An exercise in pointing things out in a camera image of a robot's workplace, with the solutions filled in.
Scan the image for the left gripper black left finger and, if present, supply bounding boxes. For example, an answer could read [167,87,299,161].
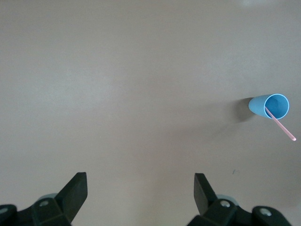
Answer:
[0,172,88,226]

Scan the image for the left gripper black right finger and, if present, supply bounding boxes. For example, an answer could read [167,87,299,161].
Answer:
[187,172,291,226]

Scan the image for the pink chopstick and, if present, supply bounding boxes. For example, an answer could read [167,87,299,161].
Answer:
[265,106,297,142]

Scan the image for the blue cup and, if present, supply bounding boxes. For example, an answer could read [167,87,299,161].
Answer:
[248,93,290,121]

